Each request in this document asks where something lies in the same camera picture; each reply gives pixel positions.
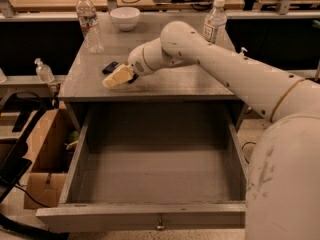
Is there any clear bottle red label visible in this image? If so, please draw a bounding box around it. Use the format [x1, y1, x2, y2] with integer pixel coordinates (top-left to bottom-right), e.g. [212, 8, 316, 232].
[76, 0, 104, 53]

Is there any dark blue rxbar wrapper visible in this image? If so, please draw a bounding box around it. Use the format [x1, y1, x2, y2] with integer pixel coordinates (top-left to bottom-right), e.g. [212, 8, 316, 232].
[102, 61, 138, 84]

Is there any black floor cable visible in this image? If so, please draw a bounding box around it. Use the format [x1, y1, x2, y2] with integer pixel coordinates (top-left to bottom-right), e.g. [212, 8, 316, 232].
[241, 141, 257, 165]

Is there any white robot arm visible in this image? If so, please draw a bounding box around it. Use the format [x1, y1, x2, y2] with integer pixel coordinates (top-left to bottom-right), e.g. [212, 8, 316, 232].
[103, 21, 320, 240]

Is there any grey wooden cabinet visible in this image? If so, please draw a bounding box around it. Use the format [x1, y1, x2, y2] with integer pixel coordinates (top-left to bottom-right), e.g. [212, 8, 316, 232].
[59, 12, 236, 127]

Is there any left hand sanitizer pump bottle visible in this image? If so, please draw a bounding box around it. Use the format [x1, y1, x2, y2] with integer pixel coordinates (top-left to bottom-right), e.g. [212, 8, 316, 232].
[34, 58, 55, 83]

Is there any small white pump bottle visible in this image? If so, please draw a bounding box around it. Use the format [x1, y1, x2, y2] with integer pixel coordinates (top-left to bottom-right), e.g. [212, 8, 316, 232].
[239, 47, 248, 56]

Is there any brown cardboard box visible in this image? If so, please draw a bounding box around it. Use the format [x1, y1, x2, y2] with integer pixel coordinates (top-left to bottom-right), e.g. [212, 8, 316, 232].
[24, 109, 74, 209]

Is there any white ceramic bowl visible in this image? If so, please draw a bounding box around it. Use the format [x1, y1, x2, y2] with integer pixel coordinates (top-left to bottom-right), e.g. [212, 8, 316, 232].
[110, 7, 140, 31]

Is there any open grey top drawer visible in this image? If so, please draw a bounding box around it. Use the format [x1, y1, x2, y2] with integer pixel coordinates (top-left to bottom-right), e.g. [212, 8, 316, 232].
[36, 101, 246, 233]

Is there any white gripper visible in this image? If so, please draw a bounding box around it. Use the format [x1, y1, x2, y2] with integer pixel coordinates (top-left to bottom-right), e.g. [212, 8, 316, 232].
[102, 38, 199, 89]

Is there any black chair frame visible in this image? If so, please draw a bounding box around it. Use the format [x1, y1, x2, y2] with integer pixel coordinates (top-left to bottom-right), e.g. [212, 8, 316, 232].
[0, 91, 69, 240]

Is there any clear bottle white label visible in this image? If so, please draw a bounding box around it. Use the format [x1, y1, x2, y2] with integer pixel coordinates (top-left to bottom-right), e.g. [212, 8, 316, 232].
[202, 0, 227, 45]

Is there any metal drawer knob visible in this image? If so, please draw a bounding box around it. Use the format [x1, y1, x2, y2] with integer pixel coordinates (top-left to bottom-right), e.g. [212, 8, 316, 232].
[155, 219, 166, 231]

